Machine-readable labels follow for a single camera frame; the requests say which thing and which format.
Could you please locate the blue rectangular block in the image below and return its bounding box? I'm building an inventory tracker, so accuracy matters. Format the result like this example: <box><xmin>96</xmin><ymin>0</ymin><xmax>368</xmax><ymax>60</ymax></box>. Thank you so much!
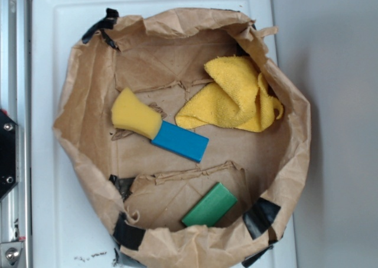
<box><xmin>151</xmin><ymin>120</ymin><xmax>209</xmax><ymax>163</ymax></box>

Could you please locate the green rectangular block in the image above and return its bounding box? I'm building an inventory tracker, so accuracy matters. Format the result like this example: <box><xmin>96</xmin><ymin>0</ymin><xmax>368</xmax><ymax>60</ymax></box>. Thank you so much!
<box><xmin>181</xmin><ymin>182</ymin><xmax>237</xmax><ymax>227</ymax></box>

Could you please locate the brown paper bag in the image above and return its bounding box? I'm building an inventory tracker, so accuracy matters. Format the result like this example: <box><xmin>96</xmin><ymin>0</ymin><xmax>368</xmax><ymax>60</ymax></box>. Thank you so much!
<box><xmin>53</xmin><ymin>8</ymin><xmax>311</xmax><ymax>267</ymax></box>

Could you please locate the yellow microfiber cloth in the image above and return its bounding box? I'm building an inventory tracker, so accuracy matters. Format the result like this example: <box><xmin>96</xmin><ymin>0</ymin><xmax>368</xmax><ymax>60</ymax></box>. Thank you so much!
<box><xmin>175</xmin><ymin>56</ymin><xmax>284</xmax><ymax>132</ymax></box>

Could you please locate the yellow sponge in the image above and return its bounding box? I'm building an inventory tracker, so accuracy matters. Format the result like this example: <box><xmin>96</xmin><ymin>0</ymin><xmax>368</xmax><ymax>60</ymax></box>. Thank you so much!
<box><xmin>111</xmin><ymin>88</ymin><xmax>162</xmax><ymax>140</ymax></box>

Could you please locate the black bracket plate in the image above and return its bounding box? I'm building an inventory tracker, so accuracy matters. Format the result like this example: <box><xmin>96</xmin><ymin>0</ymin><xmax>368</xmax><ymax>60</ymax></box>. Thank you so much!
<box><xmin>0</xmin><ymin>109</ymin><xmax>18</xmax><ymax>201</ymax></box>

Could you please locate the aluminium frame rail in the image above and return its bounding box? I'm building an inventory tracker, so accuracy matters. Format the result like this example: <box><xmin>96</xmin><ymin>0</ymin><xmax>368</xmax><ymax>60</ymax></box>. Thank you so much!
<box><xmin>1</xmin><ymin>0</ymin><xmax>32</xmax><ymax>267</ymax></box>

